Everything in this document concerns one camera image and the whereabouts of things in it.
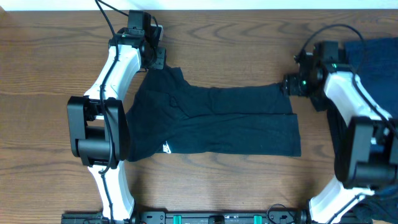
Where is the dark teal t-shirt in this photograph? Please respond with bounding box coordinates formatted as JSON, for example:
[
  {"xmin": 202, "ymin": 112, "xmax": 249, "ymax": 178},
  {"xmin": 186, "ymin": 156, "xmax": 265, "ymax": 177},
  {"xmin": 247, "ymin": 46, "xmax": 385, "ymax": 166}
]
[{"xmin": 126, "ymin": 67, "xmax": 301, "ymax": 162}]

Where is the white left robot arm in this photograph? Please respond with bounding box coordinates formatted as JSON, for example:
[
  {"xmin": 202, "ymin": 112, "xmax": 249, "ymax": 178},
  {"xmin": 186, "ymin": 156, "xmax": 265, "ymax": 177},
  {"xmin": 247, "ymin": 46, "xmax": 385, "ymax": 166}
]
[{"xmin": 62, "ymin": 10, "xmax": 165, "ymax": 223}]

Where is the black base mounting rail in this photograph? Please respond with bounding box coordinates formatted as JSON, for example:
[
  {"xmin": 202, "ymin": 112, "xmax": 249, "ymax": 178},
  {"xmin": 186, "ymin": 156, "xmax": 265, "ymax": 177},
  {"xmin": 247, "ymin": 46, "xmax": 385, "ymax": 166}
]
[{"xmin": 61, "ymin": 208, "xmax": 361, "ymax": 224}]

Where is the black garment in pile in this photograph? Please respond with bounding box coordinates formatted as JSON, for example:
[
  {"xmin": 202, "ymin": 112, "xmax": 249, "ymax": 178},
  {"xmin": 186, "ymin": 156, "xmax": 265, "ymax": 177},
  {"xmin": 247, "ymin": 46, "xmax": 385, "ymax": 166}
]
[{"xmin": 309, "ymin": 93, "xmax": 349, "ymax": 162}]

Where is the blue garment in pile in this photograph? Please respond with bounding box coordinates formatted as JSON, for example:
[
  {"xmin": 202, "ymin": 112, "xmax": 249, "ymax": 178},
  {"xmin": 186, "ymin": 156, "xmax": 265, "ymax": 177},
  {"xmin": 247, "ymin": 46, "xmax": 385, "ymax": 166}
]
[{"xmin": 343, "ymin": 37, "xmax": 398, "ymax": 224}]

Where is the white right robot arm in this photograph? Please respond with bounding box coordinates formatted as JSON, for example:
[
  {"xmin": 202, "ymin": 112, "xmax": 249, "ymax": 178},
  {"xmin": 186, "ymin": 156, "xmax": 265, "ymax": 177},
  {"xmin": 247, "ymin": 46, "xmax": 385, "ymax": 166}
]
[{"xmin": 282, "ymin": 41, "xmax": 397, "ymax": 223}]

